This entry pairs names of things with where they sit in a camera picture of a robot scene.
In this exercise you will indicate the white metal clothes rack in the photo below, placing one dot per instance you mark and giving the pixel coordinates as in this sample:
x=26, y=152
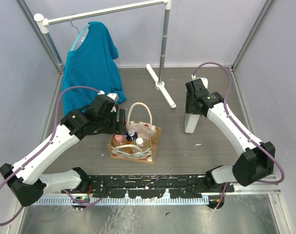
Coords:
x=43, y=24

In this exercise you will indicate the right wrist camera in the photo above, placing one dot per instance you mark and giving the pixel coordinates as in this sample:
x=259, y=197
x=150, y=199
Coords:
x=203, y=82

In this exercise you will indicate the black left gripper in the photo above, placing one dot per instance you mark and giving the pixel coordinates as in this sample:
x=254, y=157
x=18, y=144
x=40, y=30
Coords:
x=122, y=119

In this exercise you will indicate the white bottle grey cap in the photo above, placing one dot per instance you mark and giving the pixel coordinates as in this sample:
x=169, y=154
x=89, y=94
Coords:
x=190, y=124

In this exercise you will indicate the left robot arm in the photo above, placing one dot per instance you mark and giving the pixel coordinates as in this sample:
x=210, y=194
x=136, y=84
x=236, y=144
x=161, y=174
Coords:
x=26, y=178

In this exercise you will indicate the burlap canvas bag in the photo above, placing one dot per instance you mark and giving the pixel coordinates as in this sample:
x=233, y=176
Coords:
x=146, y=131

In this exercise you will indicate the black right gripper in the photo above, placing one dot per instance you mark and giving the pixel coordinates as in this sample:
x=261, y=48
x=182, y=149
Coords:
x=188, y=108

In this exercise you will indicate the teal t-shirt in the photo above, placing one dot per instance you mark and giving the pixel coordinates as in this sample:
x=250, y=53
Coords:
x=92, y=63

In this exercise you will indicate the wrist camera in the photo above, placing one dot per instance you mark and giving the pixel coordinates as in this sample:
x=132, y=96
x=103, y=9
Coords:
x=113, y=96
x=203, y=82

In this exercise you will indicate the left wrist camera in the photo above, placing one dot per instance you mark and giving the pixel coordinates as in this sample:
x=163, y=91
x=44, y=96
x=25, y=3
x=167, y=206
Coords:
x=113, y=96

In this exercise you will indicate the clear bottle white cap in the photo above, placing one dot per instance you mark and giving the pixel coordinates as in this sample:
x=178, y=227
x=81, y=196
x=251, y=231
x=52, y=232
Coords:
x=142, y=143

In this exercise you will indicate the dark blue pump bottle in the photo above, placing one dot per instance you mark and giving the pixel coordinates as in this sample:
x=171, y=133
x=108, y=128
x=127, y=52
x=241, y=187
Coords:
x=131, y=135

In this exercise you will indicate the white cable duct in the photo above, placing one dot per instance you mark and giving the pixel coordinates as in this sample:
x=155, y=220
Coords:
x=166, y=200

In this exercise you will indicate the pink cap bottle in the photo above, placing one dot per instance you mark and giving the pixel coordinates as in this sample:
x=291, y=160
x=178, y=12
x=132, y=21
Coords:
x=119, y=140

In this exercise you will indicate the light blue clothes hanger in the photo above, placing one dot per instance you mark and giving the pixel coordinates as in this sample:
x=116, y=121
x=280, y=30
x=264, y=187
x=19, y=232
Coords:
x=79, y=37

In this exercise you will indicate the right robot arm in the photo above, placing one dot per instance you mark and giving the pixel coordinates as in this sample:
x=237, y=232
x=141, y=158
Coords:
x=254, y=156

